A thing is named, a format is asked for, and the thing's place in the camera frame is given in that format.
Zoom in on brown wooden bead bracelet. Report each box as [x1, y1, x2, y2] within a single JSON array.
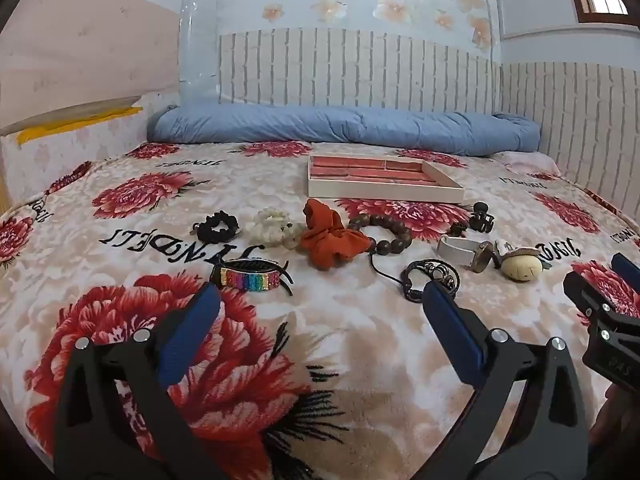
[[347, 214, 414, 256]]

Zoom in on red floral blanket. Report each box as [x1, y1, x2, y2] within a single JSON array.
[[0, 140, 640, 480]]

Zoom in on pink cloth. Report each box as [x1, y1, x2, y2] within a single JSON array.
[[500, 151, 560, 177]]

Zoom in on jewelry tray with red lining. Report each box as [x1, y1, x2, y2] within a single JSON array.
[[306, 154, 465, 204]]

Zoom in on clear plastic sheet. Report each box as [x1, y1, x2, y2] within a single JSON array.
[[177, 0, 223, 106]]

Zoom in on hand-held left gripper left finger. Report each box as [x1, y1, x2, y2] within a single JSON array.
[[52, 282, 223, 480]]

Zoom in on orange scrunchie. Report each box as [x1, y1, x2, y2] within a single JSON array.
[[299, 198, 377, 270]]

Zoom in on rainbow beaded hair clip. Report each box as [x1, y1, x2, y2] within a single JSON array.
[[209, 257, 291, 296]]

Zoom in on dark brown claw clip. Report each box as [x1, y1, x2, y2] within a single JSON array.
[[449, 201, 496, 236]]

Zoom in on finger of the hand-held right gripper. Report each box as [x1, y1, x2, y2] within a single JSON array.
[[610, 252, 640, 307], [563, 271, 640, 342]]

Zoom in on flower wall decals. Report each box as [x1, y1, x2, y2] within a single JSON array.
[[261, 0, 493, 51]]

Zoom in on white strap watch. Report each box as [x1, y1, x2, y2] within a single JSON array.
[[437, 235, 496, 274]]

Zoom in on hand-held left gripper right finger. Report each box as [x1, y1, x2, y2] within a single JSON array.
[[422, 280, 593, 480]]

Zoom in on cream round hair clip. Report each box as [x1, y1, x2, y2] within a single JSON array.
[[495, 242, 551, 282]]

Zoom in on rolled blue quilt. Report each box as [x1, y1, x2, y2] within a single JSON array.
[[147, 100, 542, 157]]

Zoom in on cream white scrunchie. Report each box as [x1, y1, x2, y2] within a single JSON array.
[[243, 208, 305, 250]]

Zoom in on black scrunchie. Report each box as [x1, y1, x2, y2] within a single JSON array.
[[191, 211, 242, 245]]

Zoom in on yellow tape strip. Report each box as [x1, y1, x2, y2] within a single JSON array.
[[17, 106, 143, 147]]

